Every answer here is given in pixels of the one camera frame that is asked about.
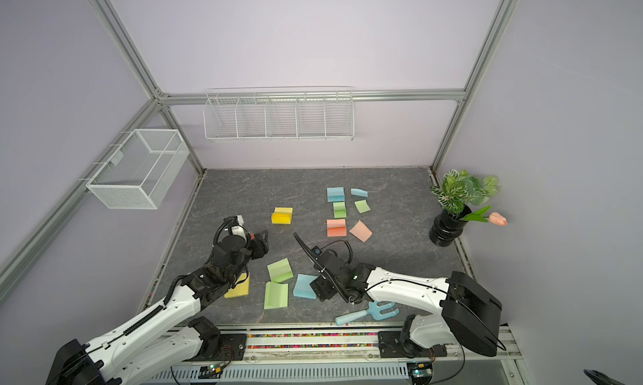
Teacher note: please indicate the yellow memo pad near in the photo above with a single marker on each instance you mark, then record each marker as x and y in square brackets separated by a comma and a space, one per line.
[241, 288]

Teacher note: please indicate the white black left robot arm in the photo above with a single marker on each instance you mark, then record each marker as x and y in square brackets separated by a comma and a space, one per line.
[170, 331]

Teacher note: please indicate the torn light green page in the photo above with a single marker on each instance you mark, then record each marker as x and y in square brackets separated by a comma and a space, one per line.
[362, 206]

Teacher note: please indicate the black plant pot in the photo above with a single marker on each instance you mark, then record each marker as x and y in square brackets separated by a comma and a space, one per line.
[445, 228]

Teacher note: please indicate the salmon memo pad front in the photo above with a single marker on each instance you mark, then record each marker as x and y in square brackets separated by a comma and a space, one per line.
[336, 228]

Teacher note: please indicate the light blue memo pad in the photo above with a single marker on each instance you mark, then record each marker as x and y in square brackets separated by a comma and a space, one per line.
[335, 194]
[303, 289]

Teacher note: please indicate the yellow memo pad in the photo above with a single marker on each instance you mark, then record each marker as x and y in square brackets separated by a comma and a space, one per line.
[282, 216]
[241, 288]

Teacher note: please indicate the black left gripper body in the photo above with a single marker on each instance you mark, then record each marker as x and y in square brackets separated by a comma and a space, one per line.
[254, 249]

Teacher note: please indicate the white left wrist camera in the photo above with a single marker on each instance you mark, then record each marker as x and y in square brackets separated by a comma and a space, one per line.
[236, 227]

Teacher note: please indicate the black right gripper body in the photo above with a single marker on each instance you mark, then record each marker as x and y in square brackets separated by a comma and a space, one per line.
[324, 290]

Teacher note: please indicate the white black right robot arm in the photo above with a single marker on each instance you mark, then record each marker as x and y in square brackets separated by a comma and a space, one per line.
[457, 309]

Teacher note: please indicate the light blue memo pad front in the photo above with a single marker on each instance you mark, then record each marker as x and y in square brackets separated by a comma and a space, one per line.
[303, 289]

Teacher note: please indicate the light blue toy fork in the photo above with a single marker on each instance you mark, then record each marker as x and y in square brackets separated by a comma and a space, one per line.
[379, 311]

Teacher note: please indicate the torn salmon page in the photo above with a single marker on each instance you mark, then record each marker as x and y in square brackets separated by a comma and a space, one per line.
[361, 231]

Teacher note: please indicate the white wire shelf basket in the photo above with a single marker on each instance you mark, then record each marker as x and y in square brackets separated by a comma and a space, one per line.
[287, 113]

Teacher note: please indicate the yellow memo pad far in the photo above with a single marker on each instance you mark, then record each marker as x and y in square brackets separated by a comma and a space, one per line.
[282, 216]

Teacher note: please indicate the light green memo pad front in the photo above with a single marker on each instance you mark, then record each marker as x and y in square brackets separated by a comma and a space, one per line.
[276, 295]

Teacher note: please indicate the green artificial plant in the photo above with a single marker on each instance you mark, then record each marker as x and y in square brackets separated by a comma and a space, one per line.
[460, 189]

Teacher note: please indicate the light green memo pad small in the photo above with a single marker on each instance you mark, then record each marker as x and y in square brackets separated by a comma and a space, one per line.
[339, 210]

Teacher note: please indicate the torn light blue page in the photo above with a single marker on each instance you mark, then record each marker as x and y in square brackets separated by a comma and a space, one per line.
[356, 192]

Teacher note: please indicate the white wire basket left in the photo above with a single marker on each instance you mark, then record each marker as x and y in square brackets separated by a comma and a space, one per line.
[140, 172]

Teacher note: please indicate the pink artificial tulip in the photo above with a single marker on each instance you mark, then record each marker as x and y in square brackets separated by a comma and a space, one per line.
[485, 215]

